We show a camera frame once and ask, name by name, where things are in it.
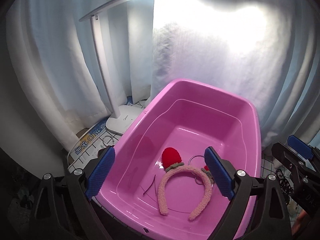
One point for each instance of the white curtain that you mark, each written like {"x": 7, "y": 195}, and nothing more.
{"x": 266, "y": 51}

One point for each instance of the pink fuzzy flower headband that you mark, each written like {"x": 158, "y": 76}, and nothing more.
{"x": 183, "y": 187}

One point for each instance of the white desk lamp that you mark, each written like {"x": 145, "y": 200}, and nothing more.
{"x": 122, "y": 115}

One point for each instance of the pearl hair claw clip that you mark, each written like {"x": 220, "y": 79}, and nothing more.
{"x": 285, "y": 187}

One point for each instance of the white grid bedsheet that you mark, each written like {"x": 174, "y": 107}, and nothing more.
{"x": 269, "y": 165}

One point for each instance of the brown curved hair stick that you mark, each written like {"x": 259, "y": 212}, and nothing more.
{"x": 153, "y": 184}

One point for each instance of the person's left hand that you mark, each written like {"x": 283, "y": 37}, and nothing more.
{"x": 301, "y": 221}

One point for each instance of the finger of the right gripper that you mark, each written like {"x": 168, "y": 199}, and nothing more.
{"x": 305, "y": 180}
{"x": 300, "y": 147}

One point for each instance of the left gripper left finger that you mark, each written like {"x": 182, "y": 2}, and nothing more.
{"x": 63, "y": 208}

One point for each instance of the blue yellow printed box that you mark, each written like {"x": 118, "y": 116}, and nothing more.
{"x": 92, "y": 138}

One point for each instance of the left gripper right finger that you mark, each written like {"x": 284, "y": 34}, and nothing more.
{"x": 269, "y": 219}

